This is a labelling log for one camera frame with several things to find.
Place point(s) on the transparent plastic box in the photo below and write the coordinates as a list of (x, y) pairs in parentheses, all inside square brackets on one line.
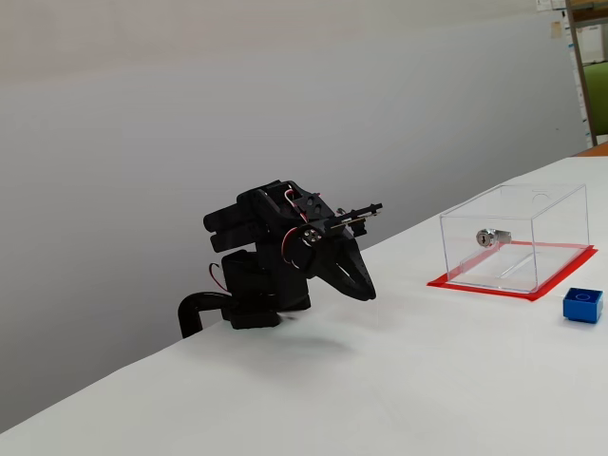
[(560, 228)]

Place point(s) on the green panel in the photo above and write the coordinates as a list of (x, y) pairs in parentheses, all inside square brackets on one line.
[(599, 100)]

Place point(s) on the wooden shelf frame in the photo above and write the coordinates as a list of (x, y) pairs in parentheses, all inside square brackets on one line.
[(585, 90)]

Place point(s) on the blue lego brick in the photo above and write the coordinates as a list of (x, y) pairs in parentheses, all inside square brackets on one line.
[(582, 311)]

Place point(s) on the black table clamp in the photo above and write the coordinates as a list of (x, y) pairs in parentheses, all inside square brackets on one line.
[(187, 309)]

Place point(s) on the silver cam lock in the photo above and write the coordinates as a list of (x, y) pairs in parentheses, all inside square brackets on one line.
[(484, 237)]

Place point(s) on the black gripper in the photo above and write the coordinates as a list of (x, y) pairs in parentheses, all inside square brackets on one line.
[(338, 260)]

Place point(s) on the wooden table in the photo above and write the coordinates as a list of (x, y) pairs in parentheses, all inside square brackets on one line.
[(596, 149)]

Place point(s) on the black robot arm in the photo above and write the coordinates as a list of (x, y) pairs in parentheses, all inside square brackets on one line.
[(266, 285)]

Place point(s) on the white paper sheet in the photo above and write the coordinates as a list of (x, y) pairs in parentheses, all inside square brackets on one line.
[(546, 5)]

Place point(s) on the beige sticker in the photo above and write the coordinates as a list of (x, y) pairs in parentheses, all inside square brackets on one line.
[(555, 29)]

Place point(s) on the white box with print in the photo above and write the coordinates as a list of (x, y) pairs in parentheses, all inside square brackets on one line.
[(594, 43)]

